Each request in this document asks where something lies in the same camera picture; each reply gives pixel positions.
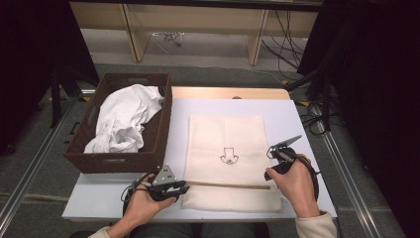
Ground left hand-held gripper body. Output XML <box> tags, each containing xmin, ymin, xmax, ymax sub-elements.
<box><xmin>146</xmin><ymin>163</ymin><xmax>180</xmax><ymax>202</ymax></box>

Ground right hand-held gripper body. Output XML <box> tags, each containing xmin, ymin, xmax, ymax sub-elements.
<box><xmin>265</xmin><ymin>134</ymin><xmax>303</xmax><ymax>176</ymax></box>

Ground brown wicker basket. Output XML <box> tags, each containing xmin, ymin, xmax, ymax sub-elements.
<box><xmin>63</xmin><ymin>72</ymin><xmax>173</xmax><ymax>175</ymax></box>

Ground cream mesh laundry bag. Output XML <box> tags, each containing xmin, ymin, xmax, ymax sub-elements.
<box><xmin>180</xmin><ymin>113</ymin><xmax>283</xmax><ymax>212</ymax></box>

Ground white shirt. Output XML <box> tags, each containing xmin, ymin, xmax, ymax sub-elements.
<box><xmin>83</xmin><ymin>83</ymin><xmax>165</xmax><ymax>154</ymax></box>

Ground person's right hand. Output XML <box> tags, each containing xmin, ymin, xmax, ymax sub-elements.
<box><xmin>265</xmin><ymin>163</ymin><xmax>321</xmax><ymax>219</ymax></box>

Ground person's left hand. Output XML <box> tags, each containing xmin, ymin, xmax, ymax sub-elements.
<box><xmin>121</xmin><ymin>174</ymin><xmax>178</xmax><ymax>230</ymax></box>

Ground black metal stand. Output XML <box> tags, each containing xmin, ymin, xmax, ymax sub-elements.
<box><xmin>285</xmin><ymin>67</ymin><xmax>333</xmax><ymax>132</ymax></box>
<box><xmin>49</xmin><ymin>63</ymin><xmax>100</xmax><ymax>129</ymax></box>

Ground black curtain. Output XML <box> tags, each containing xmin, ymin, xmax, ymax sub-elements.
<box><xmin>296</xmin><ymin>0</ymin><xmax>420</xmax><ymax>238</ymax></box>
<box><xmin>0</xmin><ymin>0</ymin><xmax>102</xmax><ymax>157</ymax></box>

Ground light wooden desk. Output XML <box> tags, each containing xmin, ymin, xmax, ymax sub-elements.
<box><xmin>69</xmin><ymin>0</ymin><xmax>324</xmax><ymax>66</ymax></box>

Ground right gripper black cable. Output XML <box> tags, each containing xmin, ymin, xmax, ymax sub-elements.
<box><xmin>290</xmin><ymin>153</ymin><xmax>322</xmax><ymax>202</ymax></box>

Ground black floor cables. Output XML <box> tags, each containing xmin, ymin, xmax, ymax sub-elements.
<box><xmin>298</xmin><ymin>98</ymin><xmax>346</xmax><ymax>137</ymax></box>

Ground metal floor rail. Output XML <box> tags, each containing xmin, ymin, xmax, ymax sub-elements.
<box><xmin>310</xmin><ymin>103</ymin><xmax>385</xmax><ymax>238</ymax></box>
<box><xmin>0</xmin><ymin>88</ymin><xmax>97</xmax><ymax>229</ymax></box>

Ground hanging black cables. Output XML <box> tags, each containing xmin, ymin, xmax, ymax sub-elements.
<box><xmin>262</xmin><ymin>9</ymin><xmax>306</xmax><ymax>72</ymax></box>

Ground grey cable bundle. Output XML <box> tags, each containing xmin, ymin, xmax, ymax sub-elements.
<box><xmin>152</xmin><ymin>31</ymin><xmax>186</xmax><ymax>46</ymax></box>

